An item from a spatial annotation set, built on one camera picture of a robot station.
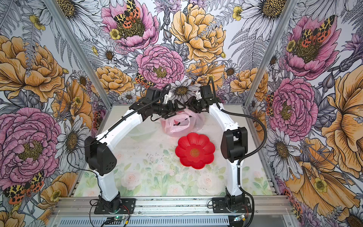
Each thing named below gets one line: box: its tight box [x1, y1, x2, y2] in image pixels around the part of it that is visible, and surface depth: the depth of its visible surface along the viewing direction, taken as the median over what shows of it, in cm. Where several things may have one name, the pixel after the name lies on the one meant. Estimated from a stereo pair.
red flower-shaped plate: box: [174, 132, 216, 170], surface depth 96 cm
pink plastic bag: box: [160, 107, 205, 138], surface depth 91 cm
